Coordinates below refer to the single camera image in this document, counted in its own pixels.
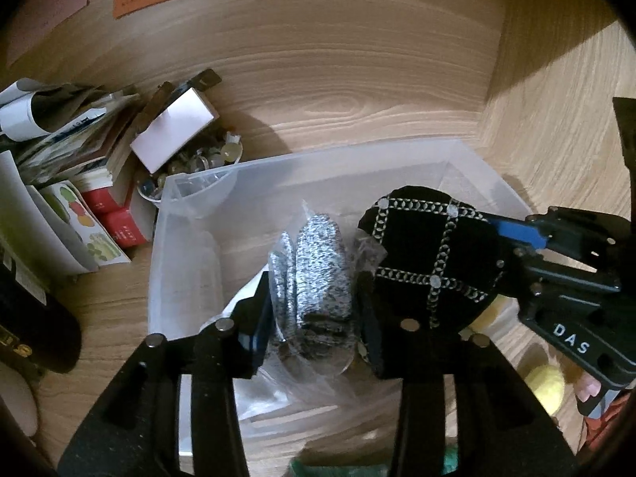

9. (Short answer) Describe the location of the black rounded case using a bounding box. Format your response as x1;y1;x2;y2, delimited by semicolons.
0;253;83;374

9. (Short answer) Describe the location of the black quilted pouch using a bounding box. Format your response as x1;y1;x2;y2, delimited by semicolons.
357;185;508;331

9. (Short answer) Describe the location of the red small box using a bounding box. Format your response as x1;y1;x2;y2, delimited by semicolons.
102;206;156;249
79;181;134;215

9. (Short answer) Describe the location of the bowl of small trinkets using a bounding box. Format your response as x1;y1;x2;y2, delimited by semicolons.
136;126;244;209

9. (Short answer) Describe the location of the pink paper note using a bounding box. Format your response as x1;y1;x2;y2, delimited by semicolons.
7;0;91;68

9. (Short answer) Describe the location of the clear plastic storage bin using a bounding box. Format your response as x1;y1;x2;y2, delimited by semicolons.
146;138;547;477

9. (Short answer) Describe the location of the person's right hand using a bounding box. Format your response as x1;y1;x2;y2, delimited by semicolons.
576;372;606;415

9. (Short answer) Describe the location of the white cardboard box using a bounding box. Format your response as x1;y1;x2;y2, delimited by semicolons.
130;87;219;172

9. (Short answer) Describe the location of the black binder clip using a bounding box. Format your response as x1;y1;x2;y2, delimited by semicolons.
191;68;222;92

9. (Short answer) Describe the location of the yellow plush ball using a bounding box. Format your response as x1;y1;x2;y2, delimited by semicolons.
524;364;567;415

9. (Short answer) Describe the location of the green soft cloth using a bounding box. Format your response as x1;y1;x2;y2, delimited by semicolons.
287;450;459;477

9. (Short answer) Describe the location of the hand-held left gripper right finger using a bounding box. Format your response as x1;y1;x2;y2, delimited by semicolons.
362;303;580;477

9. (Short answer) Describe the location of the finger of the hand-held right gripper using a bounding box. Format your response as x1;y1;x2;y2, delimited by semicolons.
497;246;622;293
484;213;550;253

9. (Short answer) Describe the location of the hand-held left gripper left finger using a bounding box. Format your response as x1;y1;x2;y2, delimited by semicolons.
57;272;275;477

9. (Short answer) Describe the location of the dark object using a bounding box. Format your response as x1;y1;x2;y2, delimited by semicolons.
612;97;636;194

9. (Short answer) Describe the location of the stack of books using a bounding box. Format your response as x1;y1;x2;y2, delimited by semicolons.
0;78;155;209

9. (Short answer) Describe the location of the white rounded object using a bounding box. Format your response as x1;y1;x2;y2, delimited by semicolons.
0;360;39;438

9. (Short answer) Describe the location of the vegetable print booklet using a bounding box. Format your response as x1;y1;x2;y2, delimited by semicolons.
25;179;133;275

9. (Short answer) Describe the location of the grey knit cloth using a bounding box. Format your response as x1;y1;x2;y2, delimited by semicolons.
267;211;359;361

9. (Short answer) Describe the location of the orange cloth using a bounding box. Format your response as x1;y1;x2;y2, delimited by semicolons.
581;392;633;454

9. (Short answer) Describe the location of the pale yellow soft toy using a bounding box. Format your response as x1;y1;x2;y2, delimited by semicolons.
466;293;514;334

